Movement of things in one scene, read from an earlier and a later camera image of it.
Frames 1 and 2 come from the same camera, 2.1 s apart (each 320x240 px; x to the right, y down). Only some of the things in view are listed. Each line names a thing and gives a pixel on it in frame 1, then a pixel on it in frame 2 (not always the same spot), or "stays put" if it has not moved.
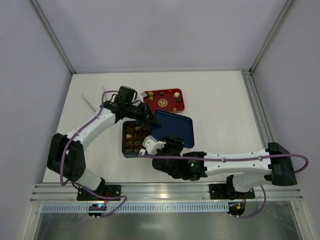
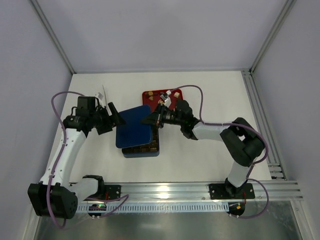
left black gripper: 145,114 -> 107,121
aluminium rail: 44,193 stays put
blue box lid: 179,125 -> 133,132
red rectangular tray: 170,100 stays put
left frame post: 54,37 stays put
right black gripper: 170,144 -> 159,119
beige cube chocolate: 176,94 stays put
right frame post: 284,13 stays put
